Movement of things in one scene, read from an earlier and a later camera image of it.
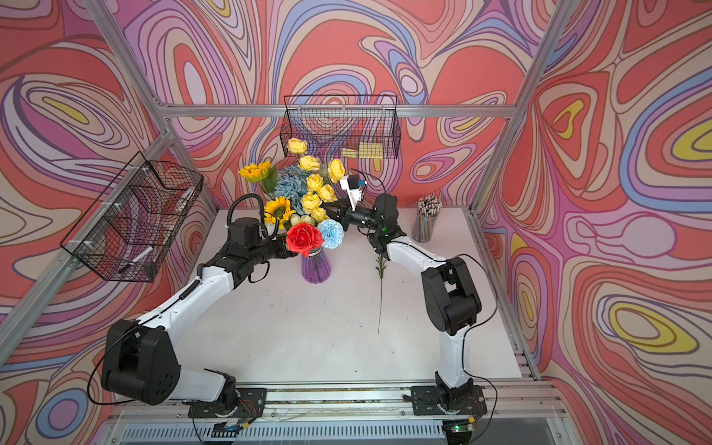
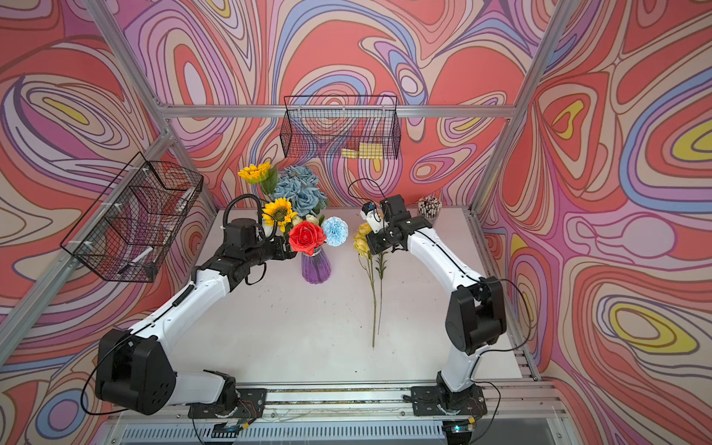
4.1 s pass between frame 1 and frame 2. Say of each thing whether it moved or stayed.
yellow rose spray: moved
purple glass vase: stayed
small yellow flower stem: stayed
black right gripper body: moved
